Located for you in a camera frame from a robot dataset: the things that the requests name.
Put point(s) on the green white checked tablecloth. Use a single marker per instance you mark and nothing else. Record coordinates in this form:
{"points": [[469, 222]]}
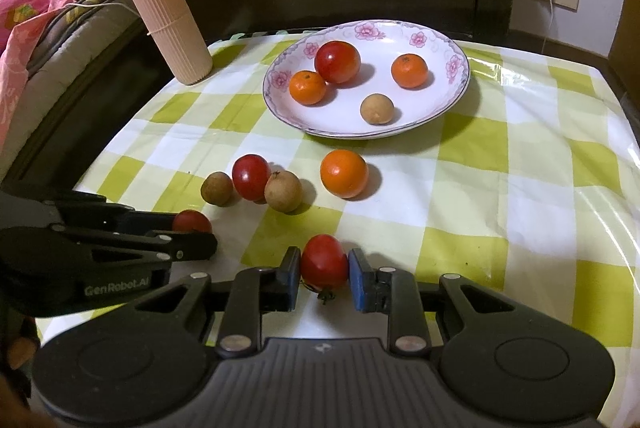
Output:
{"points": [[500, 208]]}

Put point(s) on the red cherry tomato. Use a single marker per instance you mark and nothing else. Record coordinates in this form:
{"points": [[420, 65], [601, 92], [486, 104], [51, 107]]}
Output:
{"points": [[324, 263], [251, 176], [191, 221]]}

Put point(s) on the grey beige mattress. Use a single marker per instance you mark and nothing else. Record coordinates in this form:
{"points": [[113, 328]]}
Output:
{"points": [[65, 58]]}

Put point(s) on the orange mandarin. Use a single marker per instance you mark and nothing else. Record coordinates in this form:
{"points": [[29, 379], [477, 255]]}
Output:
{"points": [[307, 87], [409, 70], [344, 173]]}

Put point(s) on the white floral plate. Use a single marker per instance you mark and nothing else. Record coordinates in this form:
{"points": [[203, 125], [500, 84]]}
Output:
{"points": [[432, 108]]}

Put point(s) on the pink printed blanket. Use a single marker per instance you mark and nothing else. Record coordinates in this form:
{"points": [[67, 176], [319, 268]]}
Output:
{"points": [[20, 8]]}

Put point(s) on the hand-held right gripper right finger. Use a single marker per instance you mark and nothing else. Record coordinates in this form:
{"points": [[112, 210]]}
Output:
{"points": [[356, 280]]}

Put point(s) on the brown longan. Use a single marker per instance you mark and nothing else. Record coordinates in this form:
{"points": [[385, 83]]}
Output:
{"points": [[217, 188], [283, 191], [376, 108]]}

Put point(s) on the large red tomato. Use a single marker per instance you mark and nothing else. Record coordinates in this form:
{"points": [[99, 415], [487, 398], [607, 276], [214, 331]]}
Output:
{"points": [[337, 62]]}

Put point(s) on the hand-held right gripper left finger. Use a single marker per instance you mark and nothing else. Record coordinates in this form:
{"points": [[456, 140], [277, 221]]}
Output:
{"points": [[295, 280]]}

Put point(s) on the dark wooden bed frame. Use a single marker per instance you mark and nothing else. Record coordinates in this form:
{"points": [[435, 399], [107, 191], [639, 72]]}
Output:
{"points": [[85, 118]]}

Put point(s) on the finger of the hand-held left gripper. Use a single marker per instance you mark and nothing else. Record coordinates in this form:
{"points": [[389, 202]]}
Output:
{"points": [[190, 245], [100, 213]]}

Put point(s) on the pink ribbed cylindrical container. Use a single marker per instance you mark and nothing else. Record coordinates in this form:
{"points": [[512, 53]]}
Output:
{"points": [[170, 28]]}

